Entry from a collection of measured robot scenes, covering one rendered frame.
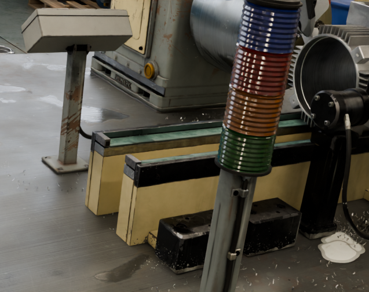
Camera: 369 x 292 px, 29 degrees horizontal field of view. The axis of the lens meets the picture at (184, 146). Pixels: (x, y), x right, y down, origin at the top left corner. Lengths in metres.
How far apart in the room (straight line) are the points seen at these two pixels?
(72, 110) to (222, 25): 0.38
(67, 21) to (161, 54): 0.48
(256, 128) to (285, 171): 0.46
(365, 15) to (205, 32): 0.36
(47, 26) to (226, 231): 0.52
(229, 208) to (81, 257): 0.30
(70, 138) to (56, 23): 0.22
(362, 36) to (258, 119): 0.56
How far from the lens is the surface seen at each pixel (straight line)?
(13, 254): 1.04
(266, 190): 1.21
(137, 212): 1.06
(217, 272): 0.85
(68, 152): 1.31
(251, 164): 0.78
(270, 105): 0.76
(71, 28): 1.21
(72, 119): 1.28
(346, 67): 1.46
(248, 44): 0.75
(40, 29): 1.19
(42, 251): 1.05
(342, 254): 1.18
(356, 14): 1.37
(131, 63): 1.75
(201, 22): 1.54
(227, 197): 0.81
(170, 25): 1.62
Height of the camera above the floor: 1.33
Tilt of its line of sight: 21 degrees down
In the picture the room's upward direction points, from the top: 9 degrees clockwise
